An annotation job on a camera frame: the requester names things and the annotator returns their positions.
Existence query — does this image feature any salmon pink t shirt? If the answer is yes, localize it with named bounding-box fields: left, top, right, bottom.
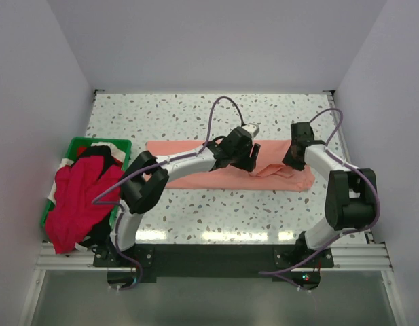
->
left=144, top=138, right=315, bottom=192

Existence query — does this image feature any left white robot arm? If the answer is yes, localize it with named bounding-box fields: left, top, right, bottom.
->
left=108, top=124, right=260, bottom=266

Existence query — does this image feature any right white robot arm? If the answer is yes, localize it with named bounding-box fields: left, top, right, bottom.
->
left=283, top=122, right=380, bottom=267

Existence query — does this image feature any red t shirt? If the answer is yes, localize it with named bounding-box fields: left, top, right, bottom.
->
left=44, top=156, right=123, bottom=254

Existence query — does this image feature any black garment in basket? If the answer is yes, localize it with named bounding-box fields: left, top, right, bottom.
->
left=71, top=146, right=123, bottom=248

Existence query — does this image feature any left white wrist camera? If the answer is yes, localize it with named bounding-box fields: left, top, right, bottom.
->
left=242, top=123, right=260, bottom=139

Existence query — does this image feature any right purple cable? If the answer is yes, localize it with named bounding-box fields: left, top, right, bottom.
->
left=258, top=108, right=382, bottom=283

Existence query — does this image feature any purple cable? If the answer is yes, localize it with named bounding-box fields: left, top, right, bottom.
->
left=258, top=108, right=382, bottom=283
left=92, top=96, right=247, bottom=290

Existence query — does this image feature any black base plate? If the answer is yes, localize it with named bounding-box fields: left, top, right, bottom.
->
left=92, top=243, right=335, bottom=289

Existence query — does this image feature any aluminium frame rail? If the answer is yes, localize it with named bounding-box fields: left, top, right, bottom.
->
left=35, top=243, right=393, bottom=272

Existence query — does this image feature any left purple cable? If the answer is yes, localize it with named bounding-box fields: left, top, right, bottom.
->
left=92, top=96, right=247, bottom=290

